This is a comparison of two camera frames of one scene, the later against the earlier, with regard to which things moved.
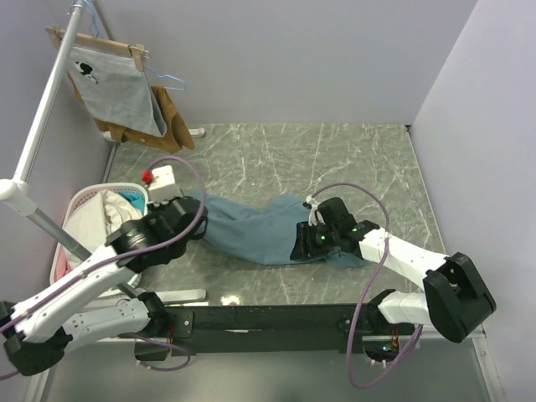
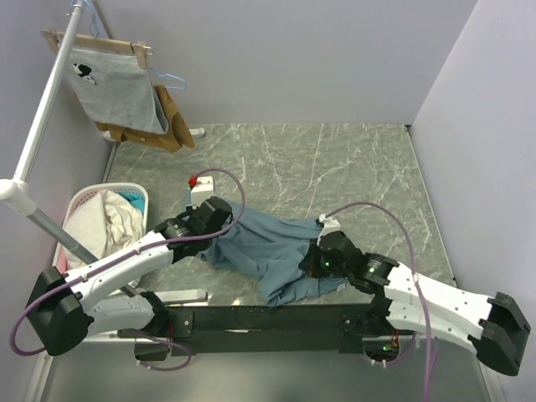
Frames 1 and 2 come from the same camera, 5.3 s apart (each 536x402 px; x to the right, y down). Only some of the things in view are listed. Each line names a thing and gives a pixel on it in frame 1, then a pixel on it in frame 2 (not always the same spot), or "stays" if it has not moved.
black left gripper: x=157 y=208 → x=192 y=209
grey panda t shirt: x=114 y=91 stays
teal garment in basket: x=136 y=199 stays
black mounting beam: x=274 y=329 stays
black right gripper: x=302 y=249 → x=310 y=263
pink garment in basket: x=63 y=267 stays
